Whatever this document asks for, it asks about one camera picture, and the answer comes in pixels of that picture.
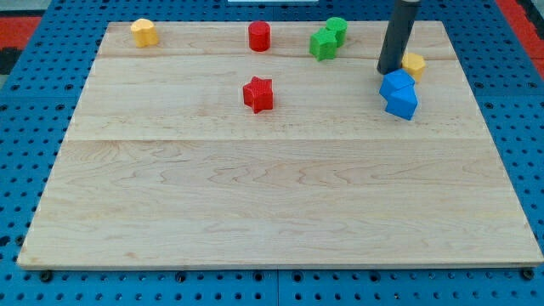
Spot blue cube block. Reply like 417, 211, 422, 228
385, 86, 419, 121

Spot red cylinder block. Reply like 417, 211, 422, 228
248, 20, 271, 52

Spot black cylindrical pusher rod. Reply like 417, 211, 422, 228
377, 0, 422, 75

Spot yellow heart block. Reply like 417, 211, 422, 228
130, 19, 160, 48

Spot green star block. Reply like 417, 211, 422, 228
309, 28, 337, 61

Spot green cylinder block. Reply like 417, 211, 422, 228
326, 17, 348, 48

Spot yellow hexagon block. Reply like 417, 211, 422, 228
401, 53, 426, 83

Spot blue pentagon block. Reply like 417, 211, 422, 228
379, 69, 416, 99

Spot light wooden board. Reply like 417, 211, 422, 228
18, 21, 543, 270

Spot red star block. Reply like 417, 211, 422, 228
242, 76, 274, 114

